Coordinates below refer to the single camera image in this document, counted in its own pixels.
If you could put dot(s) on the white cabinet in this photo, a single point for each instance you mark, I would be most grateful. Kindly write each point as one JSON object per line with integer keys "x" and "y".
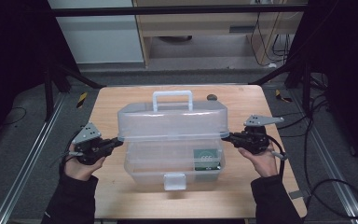
{"x": 99, "y": 40}

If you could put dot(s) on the black curtain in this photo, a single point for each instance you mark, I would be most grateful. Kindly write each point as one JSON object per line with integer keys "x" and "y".
{"x": 12, "y": 46}
{"x": 348, "y": 62}

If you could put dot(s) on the person's right hand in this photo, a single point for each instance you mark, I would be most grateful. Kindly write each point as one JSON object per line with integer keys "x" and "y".
{"x": 265, "y": 165}

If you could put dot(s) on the black metal stand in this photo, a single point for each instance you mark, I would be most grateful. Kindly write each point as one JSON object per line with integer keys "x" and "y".
{"x": 306, "y": 87}
{"x": 48, "y": 93}

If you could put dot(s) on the black horizontal bar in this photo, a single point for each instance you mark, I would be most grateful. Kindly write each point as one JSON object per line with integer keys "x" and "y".
{"x": 167, "y": 10}

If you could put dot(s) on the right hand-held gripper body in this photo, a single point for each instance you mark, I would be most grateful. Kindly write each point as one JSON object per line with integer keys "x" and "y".
{"x": 254, "y": 140}

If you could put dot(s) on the dark round table grommet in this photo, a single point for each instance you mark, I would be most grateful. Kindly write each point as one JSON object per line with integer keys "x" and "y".
{"x": 212, "y": 97}

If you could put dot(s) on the light wooden desk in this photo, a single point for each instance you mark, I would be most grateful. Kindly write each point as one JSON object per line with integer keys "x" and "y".
{"x": 199, "y": 23}

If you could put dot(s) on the aluminium floor rail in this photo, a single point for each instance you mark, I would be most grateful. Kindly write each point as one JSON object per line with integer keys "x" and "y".
{"x": 34, "y": 155}
{"x": 326, "y": 149}

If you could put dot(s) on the green white carton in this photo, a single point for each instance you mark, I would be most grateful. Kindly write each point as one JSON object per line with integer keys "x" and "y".
{"x": 206, "y": 158}

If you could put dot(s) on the clear plastic storage box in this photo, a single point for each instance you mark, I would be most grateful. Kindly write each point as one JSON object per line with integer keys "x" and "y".
{"x": 171, "y": 124}

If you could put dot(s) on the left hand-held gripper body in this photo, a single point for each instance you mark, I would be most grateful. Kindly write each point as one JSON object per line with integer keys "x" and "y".
{"x": 90, "y": 149}

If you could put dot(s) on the person's left hand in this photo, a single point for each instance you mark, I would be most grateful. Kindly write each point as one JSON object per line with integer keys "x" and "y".
{"x": 80, "y": 171}

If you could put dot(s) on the white plug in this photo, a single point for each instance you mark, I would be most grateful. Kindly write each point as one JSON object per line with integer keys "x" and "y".
{"x": 272, "y": 65}

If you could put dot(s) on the dark round base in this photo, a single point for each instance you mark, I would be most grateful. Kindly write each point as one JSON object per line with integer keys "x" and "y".
{"x": 175, "y": 38}

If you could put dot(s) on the grey tape piece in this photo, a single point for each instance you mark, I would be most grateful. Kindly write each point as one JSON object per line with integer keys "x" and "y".
{"x": 296, "y": 194}

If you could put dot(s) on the yellow black striped tape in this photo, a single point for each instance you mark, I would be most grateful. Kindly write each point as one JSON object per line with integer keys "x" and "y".
{"x": 81, "y": 100}
{"x": 282, "y": 97}

